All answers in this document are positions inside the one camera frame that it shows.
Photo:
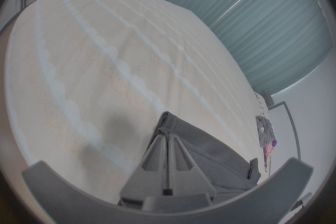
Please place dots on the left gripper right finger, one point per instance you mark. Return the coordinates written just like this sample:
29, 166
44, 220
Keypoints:
186, 178

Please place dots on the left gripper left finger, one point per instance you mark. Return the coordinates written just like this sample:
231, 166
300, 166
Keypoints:
149, 178

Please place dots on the black T-shirt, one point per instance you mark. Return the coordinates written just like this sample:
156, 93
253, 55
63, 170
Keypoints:
210, 154

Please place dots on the pile of clothes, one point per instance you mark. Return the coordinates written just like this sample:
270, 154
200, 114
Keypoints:
269, 152

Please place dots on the bed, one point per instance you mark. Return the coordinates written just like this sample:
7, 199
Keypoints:
118, 60

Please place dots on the grey garment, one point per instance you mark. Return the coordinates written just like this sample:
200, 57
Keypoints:
265, 129

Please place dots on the white printed pillow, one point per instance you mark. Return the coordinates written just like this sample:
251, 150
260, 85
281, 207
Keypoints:
262, 104

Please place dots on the grey bedside table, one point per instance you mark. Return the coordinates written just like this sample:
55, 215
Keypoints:
268, 98

